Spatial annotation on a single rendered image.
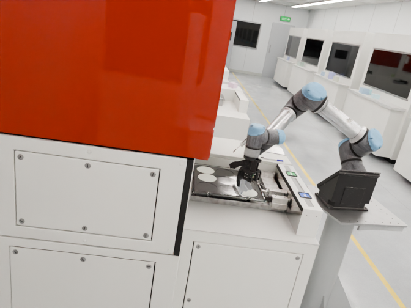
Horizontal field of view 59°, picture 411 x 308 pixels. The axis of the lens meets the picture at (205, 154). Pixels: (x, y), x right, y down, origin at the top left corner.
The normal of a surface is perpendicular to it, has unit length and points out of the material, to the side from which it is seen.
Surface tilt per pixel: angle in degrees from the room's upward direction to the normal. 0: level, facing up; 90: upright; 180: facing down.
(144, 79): 90
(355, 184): 90
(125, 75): 90
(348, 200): 90
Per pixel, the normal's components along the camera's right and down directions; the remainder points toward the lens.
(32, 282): 0.03, 0.35
